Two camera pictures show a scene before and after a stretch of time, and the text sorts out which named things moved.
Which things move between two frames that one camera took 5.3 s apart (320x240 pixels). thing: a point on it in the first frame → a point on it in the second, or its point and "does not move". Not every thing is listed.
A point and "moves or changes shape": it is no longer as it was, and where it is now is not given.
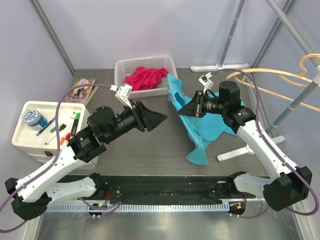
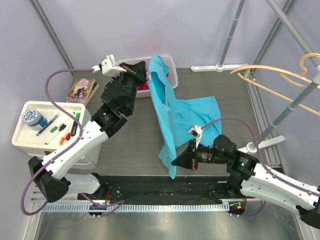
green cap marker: [53, 129] does not move
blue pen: [38, 133] does not move
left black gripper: [146, 119] → [138, 68]
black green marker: [74, 131] does not move
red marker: [68, 136] does not move
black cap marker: [63, 126] does not move
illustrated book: [82, 93] does not move
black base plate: [164, 189] does not move
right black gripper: [195, 107] → [187, 158]
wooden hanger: [290, 78] moves or changes shape
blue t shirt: [204, 129] moves or changes shape
